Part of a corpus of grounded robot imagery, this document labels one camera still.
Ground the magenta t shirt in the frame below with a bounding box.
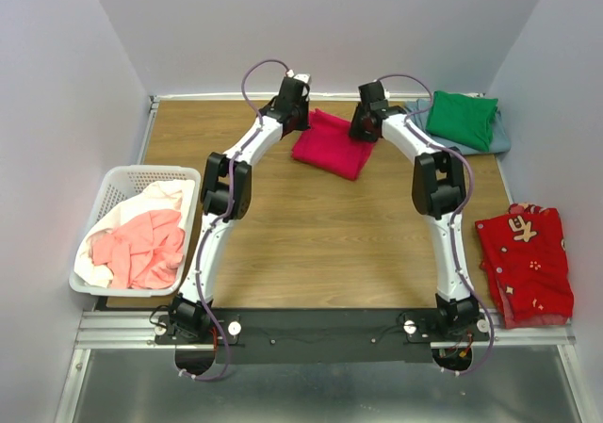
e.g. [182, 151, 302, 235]
[291, 109, 375, 181]

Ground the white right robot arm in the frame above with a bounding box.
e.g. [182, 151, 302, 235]
[349, 80, 480, 340]

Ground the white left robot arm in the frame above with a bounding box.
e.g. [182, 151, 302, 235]
[168, 71, 311, 343]

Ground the grey blue folded t shirt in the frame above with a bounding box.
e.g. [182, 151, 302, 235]
[412, 112, 511, 155]

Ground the green folded t shirt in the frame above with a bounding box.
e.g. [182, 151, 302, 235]
[426, 90, 498, 153]

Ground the white cream garment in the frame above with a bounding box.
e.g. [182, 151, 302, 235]
[73, 180, 195, 289]

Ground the peach pink garment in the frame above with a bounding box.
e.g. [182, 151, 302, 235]
[91, 209, 185, 289]

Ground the white laundry basket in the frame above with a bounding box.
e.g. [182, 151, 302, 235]
[69, 165, 201, 298]

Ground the red patterned folded t shirt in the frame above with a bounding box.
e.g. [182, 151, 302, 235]
[475, 203, 574, 329]

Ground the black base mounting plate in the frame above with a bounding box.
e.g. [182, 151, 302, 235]
[155, 308, 489, 365]

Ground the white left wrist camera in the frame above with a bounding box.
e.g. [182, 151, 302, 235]
[285, 69, 312, 85]

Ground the aluminium frame rail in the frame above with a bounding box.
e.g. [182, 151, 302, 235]
[56, 309, 599, 422]

